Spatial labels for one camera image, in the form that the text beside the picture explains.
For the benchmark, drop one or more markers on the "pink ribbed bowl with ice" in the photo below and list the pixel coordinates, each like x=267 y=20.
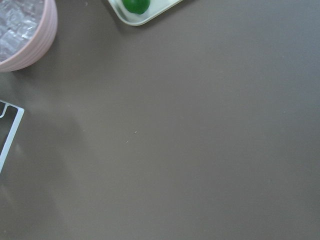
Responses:
x=27 y=31

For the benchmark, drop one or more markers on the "cream plastic tray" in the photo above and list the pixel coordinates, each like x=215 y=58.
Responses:
x=155 y=8

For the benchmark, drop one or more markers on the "green lime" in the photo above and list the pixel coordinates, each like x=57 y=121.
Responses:
x=136 y=6

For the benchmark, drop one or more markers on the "white wire cup rack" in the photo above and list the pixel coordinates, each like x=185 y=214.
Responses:
x=10 y=118

